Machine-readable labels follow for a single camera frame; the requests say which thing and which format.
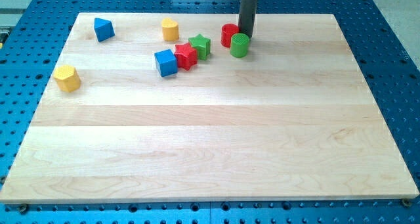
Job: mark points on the red star block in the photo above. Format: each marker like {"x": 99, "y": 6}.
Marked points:
{"x": 186, "y": 56}

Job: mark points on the green star block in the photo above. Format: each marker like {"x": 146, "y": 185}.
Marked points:
{"x": 202, "y": 45}

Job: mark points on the blue cube block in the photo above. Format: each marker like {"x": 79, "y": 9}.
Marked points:
{"x": 166, "y": 63}

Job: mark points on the green cylinder block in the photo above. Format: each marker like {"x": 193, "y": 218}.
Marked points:
{"x": 239, "y": 45}

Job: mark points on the red cylinder block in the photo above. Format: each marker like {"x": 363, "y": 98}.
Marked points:
{"x": 227, "y": 31}

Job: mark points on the light wooden board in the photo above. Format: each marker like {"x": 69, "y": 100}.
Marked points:
{"x": 292, "y": 120}

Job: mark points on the yellow heart block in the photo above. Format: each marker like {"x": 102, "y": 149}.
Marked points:
{"x": 170, "y": 29}

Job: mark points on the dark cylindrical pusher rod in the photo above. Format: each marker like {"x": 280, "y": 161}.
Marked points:
{"x": 246, "y": 17}

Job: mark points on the blue triangular prism block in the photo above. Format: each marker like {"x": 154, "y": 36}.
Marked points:
{"x": 103, "y": 29}

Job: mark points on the yellow hexagon block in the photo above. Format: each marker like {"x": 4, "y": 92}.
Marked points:
{"x": 67, "y": 78}

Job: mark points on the left brass corner screw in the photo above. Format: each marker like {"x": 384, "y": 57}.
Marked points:
{"x": 23, "y": 208}

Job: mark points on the brass corner screw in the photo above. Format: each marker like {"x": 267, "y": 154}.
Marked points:
{"x": 23, "y": 208}
{"x": 407, "y": 203}

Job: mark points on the right brass corner screw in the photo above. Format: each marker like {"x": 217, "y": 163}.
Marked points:
{"x": 407, "y": 203}

